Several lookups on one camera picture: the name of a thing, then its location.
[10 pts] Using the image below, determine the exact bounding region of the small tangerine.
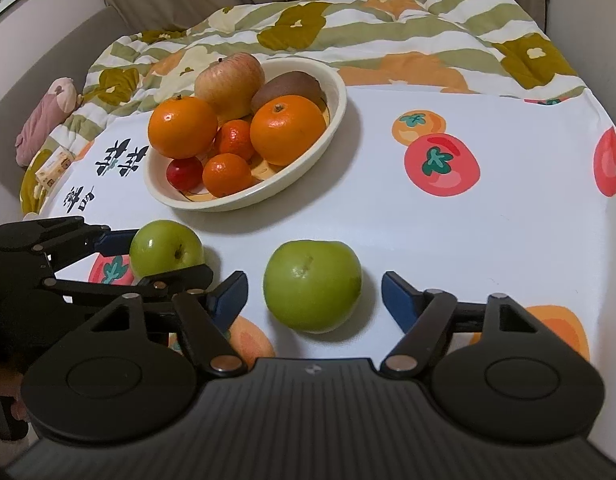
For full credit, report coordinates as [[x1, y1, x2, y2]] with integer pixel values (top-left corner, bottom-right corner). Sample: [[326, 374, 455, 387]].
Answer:
[[215, 118, 257, 162], [202, 152, 254, 199]]

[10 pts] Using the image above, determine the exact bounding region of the small printed cardboard box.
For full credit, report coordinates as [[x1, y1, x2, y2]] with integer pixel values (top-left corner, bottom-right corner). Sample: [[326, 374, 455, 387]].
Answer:
[[35, 148, 75, 193]]

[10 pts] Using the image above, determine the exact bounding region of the striped floral blanket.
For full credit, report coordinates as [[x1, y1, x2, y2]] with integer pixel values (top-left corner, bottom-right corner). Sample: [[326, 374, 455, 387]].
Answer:
[[18, 0, 589, 217]]

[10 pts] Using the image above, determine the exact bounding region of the red yellow apple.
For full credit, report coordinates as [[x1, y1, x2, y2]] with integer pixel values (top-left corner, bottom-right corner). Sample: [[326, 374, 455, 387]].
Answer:
[[194, 52, 265, 122]]

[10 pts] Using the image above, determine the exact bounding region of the brown kiwi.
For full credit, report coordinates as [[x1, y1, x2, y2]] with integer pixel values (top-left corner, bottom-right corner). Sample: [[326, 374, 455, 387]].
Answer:
[[251, 70, 324, 112]]

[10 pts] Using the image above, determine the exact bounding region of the pink plush toy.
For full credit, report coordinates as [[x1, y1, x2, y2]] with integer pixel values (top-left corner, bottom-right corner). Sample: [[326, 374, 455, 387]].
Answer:
[[15, 77, 84, 168]]

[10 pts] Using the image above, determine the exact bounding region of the white fruit print sheet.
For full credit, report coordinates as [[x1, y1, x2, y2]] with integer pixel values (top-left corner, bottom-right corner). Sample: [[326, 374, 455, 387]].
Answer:
[[35, 84, 616, 363]]

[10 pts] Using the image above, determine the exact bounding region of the large green apple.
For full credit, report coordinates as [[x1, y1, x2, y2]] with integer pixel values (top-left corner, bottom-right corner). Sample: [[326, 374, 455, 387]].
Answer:
[[263, 240, 363, 334]]

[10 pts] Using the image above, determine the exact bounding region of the person's left hand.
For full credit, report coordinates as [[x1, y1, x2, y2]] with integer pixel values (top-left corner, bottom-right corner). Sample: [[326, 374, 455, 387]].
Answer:
[[0, 361, 29, 422]]

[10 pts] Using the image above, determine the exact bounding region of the grey upholstered headboard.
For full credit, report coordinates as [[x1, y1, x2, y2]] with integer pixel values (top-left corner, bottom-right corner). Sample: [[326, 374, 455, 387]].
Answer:
[[0, 4, 135, 233]]

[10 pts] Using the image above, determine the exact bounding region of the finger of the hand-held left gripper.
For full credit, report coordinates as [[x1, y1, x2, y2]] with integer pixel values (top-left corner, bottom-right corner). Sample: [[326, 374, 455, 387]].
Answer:
[[43, 263, 214, 307], [0, 216, 139, 274]]

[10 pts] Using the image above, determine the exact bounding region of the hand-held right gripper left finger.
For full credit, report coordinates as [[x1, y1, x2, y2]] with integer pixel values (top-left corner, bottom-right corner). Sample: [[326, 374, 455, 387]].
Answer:
[[90, 270, 249, 379]]

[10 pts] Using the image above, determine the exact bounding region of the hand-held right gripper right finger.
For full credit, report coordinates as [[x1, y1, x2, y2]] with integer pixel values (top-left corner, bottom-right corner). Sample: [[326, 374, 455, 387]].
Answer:
[[380, 270, 541, 380]]

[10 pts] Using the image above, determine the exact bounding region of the cream bowl with yellow centre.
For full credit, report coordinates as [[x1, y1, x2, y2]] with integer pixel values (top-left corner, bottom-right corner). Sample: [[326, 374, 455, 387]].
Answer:
[[142, 56, 349, 213]]

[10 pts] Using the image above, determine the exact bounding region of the small red fruit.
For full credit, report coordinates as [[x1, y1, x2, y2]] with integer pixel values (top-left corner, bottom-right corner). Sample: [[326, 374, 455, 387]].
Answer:
[[166, 156, 205, 193]]

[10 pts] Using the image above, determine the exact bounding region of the small green apple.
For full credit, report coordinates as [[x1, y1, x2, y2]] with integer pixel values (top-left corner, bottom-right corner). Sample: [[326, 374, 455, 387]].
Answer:
[[129, 219, 205, 280]]

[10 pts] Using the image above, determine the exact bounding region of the large orange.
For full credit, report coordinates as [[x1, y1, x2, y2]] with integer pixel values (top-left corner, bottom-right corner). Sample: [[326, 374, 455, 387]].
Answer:
[[147, 94, 219, 160], [249, 95, 328, 167]]

